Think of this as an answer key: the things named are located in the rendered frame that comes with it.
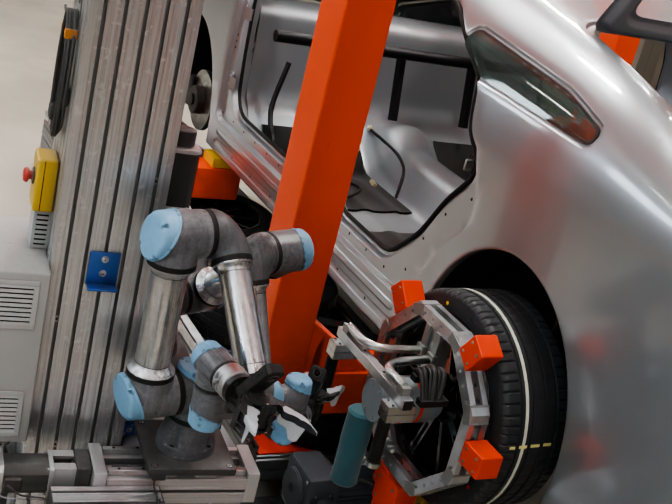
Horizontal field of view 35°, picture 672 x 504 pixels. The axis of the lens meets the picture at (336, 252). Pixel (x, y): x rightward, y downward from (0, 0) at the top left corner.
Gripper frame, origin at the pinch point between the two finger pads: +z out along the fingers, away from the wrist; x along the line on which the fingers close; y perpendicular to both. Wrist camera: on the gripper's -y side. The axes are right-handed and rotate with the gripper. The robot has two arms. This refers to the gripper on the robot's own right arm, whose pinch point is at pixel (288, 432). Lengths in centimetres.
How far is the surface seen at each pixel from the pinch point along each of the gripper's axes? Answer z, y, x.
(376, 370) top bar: -56, 16, -73
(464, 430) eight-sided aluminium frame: -32, 21, -89
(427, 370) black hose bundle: -44, 9, -79
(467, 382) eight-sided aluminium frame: -37, 9, -89
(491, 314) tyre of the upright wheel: -49, -7, -100
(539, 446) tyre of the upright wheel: -23, 20, -111
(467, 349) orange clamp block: -41, 1, -88
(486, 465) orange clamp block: -22, 25, -91
